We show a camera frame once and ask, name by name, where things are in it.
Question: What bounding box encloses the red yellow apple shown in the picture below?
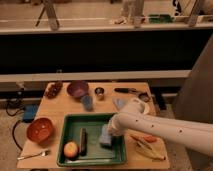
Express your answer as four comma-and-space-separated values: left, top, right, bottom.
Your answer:
63, 141, 78, 158

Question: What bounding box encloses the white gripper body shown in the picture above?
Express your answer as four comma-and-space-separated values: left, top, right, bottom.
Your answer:
107, 114, 124, 136

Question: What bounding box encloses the green plastic tray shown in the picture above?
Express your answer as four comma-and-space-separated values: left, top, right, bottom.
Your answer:
57, 113, 126, 167

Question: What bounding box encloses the black handled knife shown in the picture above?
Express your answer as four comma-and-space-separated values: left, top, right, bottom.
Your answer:
114, 88, 142, 94

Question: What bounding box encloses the black cable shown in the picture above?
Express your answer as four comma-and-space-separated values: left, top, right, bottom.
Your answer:
12, 119, 28, 151

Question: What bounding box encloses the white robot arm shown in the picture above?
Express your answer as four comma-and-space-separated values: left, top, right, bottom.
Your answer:
107, 98, 213, 157

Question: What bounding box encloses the purple bowl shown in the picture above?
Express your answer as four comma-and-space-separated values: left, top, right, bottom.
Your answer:
67, 80, 89, 99

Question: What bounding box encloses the wooden table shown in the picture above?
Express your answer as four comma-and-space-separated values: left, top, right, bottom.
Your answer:
17, 82, 170, 171

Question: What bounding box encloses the dark brush bar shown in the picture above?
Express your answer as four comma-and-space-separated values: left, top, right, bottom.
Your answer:
79, 128, 87, 156

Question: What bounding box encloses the blue box on floor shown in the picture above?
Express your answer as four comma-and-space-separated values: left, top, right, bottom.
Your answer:
22, 105, 38, 123

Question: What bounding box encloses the yellow banana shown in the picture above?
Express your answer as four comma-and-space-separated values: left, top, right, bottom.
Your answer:
135, 142, 165, 161

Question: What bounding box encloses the small round tin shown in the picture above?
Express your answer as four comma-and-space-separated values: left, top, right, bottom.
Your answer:
138, 93, 150, 102

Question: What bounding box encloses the blue grey cup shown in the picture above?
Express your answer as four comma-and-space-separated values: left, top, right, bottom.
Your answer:
81, 95, 93, 111

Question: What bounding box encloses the orange carrot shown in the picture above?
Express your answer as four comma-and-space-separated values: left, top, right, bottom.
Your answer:
130, 134, 157, 143

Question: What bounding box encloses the blue sponge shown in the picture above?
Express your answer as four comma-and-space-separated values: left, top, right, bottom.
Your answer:
99, 124, 112, 147

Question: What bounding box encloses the small metal cup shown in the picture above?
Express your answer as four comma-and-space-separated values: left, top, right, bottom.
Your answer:
95, 87, 105, 100

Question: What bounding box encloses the orange bowl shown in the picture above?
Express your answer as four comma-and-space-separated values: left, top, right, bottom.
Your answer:
26, 118, 54, 143

